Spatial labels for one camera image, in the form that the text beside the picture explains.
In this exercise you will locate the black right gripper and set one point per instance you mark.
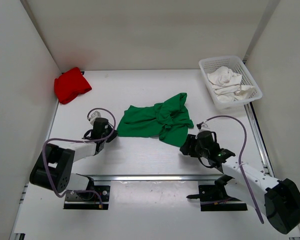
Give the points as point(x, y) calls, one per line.
point(188, 148)

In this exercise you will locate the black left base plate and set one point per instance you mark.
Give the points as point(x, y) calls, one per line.
point(89, 201)

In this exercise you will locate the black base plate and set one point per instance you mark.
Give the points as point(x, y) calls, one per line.
point(89, 201)
point(213, 198)

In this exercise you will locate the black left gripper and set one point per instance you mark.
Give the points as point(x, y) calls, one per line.
point(113, 135)

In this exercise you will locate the white cloth in basket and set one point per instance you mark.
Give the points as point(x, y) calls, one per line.
point(227, 86)

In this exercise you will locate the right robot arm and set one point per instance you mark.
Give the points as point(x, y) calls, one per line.
point(277, 200)

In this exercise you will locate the green t shirt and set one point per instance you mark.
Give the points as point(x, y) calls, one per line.
point(168, 120)

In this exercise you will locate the red t shirt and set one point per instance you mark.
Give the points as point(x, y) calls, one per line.
point(70, 85)

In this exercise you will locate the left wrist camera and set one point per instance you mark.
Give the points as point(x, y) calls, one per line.
point(93, 116)

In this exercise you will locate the white plastic basket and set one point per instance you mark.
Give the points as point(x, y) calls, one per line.
point(209, 65)

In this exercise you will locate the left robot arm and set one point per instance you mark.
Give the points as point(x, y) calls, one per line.
point(63, 156)

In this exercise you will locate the aluminium rail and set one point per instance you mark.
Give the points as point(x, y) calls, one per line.
point(155, 178)

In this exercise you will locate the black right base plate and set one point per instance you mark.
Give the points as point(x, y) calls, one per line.
point(213, 198)

